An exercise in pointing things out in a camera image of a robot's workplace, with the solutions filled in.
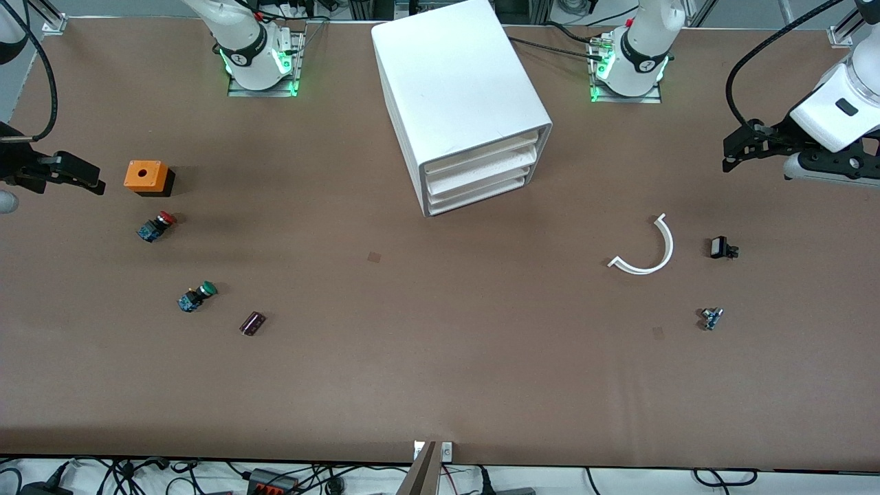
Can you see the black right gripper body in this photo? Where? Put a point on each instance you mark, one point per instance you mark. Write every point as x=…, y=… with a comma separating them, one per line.
x=14, y=163

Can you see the white plastic drawer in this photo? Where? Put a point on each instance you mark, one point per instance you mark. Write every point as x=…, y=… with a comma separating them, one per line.
x=481, y=191
x=481, y=161
x=481, y=177

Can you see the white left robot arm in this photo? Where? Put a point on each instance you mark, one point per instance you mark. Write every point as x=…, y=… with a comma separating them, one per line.
x=643, y=48

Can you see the red push button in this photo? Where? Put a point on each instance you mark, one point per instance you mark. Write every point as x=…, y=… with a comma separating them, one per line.
x=155, y=228

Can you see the black square white-faced push button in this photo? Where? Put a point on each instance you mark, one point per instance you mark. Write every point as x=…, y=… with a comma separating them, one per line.
x=719, y=247

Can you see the green push button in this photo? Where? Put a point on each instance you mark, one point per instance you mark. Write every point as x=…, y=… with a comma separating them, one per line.
x=196, y=297

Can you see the white drawer cabinet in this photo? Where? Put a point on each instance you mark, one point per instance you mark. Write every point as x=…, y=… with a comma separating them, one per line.
x=454, y=82

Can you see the white curved plastic clip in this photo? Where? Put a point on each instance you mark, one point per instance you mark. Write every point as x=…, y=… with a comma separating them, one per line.
x=669, y=244

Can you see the small metal connector part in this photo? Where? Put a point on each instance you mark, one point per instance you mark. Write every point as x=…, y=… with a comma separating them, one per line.
x=711, y=318

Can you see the dark purple capacitor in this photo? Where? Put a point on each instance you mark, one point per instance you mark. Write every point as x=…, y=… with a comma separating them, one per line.
x=252, y=323

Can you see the black power adapter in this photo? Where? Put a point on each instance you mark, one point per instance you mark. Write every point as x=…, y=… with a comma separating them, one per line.
x=41, y=489

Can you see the black power strip orange switches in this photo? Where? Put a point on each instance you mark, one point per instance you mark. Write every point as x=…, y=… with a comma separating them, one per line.
x=271, y=480

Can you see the black power plug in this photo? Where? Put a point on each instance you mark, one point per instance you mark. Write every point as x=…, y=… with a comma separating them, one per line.
x=485, y=481

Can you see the brown slanted beam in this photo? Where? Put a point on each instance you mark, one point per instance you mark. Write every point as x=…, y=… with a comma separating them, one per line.
x=419, y=478

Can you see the orange button enclosure box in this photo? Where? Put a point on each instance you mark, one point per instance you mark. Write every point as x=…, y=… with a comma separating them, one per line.
x=144, y=175

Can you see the aluminium frame corner bracket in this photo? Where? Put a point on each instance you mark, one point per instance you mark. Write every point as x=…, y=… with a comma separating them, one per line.
x=55, y=20
x=842, y=34

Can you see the small metal table bracket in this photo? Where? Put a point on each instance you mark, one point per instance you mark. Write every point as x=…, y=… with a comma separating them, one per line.
x=418, y=450
x=447, y=451

